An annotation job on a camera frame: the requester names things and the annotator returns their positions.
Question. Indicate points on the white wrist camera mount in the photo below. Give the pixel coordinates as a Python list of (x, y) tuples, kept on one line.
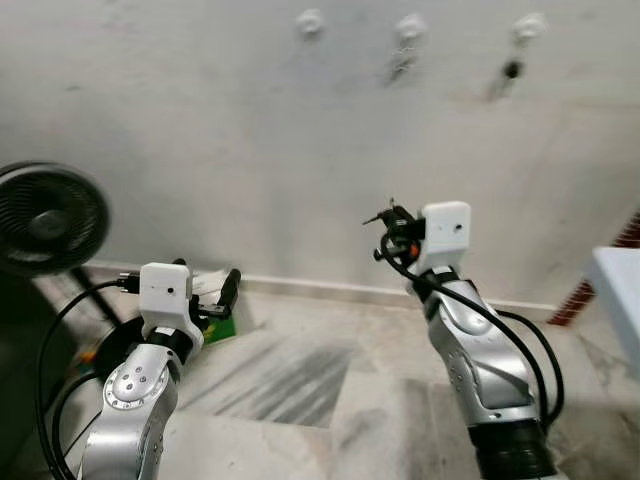
[(165, 295), (445, 235)]

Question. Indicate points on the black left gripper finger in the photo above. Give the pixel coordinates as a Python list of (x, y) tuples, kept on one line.
[(231, 290), (180, 263)]

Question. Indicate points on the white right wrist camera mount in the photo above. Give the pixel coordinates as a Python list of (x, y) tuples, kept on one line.
[(445, 235)]

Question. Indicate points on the black-headed key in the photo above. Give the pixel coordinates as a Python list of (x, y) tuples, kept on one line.
[(512, 69)]

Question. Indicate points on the red patterned curtain edge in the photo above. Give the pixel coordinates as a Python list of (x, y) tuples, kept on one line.
[(590, 280)]

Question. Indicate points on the black standing fan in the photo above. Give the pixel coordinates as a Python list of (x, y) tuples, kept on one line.
[(45, 220)]

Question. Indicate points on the white adhesive wall hook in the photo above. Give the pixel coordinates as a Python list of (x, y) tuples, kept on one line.
[(530, 27), (311, 23), (410, 26)]

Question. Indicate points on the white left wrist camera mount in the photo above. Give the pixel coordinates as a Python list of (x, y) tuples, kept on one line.
[(165, 295)]

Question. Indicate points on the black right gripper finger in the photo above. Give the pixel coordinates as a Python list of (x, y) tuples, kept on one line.
[(404, 213), (393, 228)]

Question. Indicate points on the small dark key bunch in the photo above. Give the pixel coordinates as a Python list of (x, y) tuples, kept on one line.
[(378, 216)]

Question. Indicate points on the white table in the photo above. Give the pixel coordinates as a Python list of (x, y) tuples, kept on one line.
[(620, 300)]

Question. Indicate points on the green and white box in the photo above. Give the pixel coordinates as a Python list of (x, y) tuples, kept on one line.
[(220, 330)]

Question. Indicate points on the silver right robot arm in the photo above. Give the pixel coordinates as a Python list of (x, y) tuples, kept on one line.
[(485, 360)]

